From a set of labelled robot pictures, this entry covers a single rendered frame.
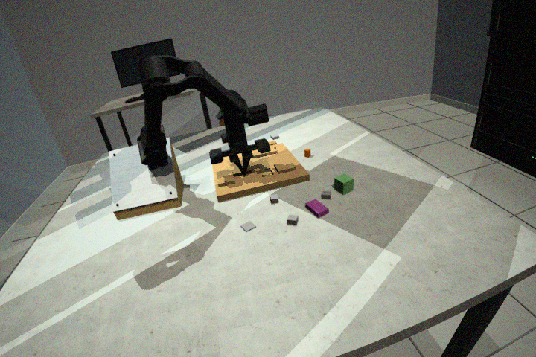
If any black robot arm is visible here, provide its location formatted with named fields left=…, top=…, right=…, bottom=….
left=137, top=55, right=269, bottom=170

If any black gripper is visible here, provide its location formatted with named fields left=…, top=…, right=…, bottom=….
left=209, top=129, right=271, bottom=175

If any purple rectangular block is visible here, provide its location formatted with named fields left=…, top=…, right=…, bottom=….
left=305, top=199, right=329, bottom=218

